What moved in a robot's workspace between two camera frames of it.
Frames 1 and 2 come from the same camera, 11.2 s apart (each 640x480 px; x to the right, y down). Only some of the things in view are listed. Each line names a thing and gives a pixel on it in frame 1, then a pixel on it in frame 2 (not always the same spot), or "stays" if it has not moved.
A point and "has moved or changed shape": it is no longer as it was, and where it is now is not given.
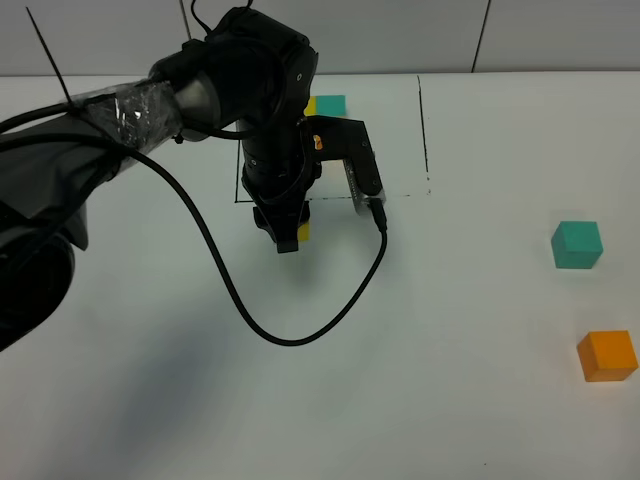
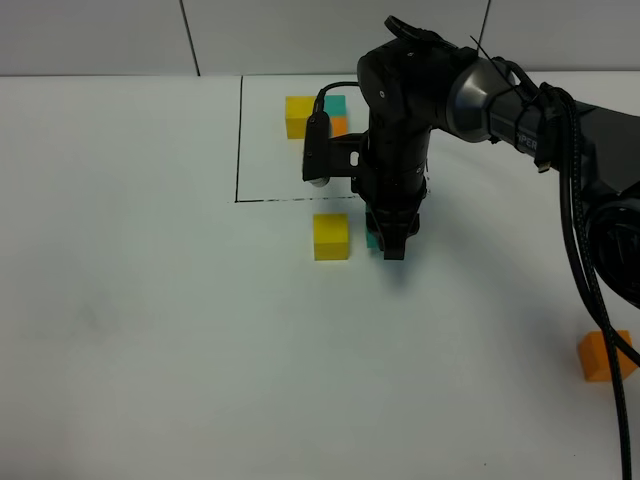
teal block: x=576 y=245 has moved or changed shape
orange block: x=607 y=355 stays
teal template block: x=331 y=105 stays
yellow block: x=303 y=232 to x=330 y=231
